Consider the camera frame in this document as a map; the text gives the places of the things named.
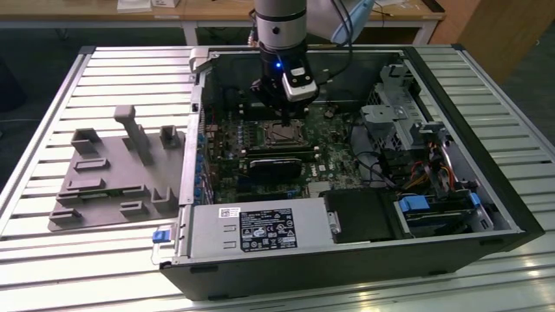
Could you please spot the black disk bay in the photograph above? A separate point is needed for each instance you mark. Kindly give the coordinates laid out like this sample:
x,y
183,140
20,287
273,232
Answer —
x,y
364,214

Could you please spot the blue case latch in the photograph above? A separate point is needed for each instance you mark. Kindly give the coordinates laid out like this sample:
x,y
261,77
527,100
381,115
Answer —
x,y
161,236

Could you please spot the wooden cabinet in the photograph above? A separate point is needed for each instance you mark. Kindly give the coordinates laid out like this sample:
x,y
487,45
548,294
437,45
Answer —
x,y
498,32

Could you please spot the wooden desk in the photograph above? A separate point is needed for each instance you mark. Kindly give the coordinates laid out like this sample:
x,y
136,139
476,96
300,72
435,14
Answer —
x,y
208,9

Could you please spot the green motherboard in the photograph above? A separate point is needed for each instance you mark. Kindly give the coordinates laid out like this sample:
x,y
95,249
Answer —
x,y
333,162

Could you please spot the black graphics card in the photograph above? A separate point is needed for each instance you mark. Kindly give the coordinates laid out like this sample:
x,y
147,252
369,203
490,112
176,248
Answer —
x,y
275,167

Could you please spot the CPU socket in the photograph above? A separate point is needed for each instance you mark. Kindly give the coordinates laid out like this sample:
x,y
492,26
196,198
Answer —
x,y
281,143

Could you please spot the silver chipset heatsink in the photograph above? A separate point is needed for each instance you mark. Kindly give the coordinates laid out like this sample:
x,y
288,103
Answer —
x,y
320,188

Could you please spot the grey metal drive cage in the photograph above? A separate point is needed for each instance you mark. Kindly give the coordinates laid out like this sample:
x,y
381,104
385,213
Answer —
x,y
385,113

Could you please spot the hard disk in blue carrier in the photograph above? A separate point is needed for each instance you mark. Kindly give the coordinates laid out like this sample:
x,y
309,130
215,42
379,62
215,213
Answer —
x,y
411,203

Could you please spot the small white box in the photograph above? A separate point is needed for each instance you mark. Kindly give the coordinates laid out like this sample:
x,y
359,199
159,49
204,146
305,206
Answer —
x,y
167,2

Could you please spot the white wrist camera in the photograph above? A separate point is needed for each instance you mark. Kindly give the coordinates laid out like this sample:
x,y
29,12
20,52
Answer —
x,y
299,87

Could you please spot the silver power supply unit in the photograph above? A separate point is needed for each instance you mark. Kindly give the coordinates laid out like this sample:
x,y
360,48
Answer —
x,y
208,234

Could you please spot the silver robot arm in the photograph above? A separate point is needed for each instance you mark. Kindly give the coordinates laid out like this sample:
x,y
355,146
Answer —
x,y
279,22

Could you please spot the grey parts rack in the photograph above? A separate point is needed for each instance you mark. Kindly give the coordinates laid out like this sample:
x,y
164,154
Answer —
x,y
112,175

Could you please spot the round coin battery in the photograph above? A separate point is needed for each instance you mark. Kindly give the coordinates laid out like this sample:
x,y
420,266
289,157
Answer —
x,y
329,113

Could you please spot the black open PC case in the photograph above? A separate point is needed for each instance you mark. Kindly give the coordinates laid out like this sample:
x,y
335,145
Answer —
x,y
303,276

